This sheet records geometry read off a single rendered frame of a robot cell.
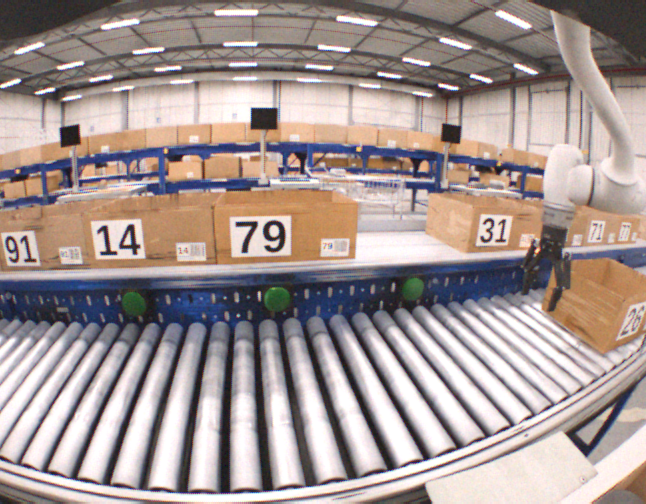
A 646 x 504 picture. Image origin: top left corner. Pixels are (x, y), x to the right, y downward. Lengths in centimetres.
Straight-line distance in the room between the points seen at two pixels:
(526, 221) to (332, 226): 75
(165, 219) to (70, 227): 31
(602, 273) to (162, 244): 154
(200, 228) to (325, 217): 33
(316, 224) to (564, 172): 66
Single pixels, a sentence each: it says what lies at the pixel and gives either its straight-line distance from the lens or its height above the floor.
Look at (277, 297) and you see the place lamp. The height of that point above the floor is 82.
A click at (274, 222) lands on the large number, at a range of 81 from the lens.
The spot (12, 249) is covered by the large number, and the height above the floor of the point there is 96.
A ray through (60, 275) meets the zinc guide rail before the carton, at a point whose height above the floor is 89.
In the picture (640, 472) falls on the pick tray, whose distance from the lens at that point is 62.
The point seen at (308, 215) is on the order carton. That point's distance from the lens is 82.
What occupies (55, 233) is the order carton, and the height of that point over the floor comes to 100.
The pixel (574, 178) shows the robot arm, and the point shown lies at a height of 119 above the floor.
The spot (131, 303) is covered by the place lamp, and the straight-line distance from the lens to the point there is 87.
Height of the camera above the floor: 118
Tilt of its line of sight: 18 degrees down
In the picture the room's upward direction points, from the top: 2 degrees clockwise
